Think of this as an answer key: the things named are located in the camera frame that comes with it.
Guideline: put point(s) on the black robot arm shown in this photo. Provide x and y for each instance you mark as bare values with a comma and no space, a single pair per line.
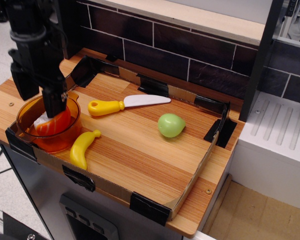
29,14

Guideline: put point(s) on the grey toy oven front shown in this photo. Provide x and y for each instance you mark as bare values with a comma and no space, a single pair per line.
86,224

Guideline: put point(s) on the black caster wheel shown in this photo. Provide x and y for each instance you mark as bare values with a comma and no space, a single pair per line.
3,15

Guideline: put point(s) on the white toy sink drainboard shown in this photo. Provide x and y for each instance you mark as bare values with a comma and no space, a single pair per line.
266,158

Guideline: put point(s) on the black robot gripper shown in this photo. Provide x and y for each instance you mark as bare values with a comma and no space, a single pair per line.
36,64

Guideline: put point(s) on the green toy pear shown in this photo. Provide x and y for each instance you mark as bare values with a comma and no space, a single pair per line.
170,125

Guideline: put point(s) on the orange transparent plastic pot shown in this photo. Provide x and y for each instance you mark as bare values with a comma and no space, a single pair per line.
51,135

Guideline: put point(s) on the yellow toy banana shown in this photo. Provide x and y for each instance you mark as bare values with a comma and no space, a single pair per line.
79,147

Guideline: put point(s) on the yellow handled toy knife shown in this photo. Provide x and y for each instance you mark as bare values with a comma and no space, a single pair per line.
101,108

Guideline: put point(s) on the dark grey shelf post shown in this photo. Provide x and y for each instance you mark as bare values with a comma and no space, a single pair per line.
270,34

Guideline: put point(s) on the salmon sushi toy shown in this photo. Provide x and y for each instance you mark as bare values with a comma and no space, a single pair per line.
46,126

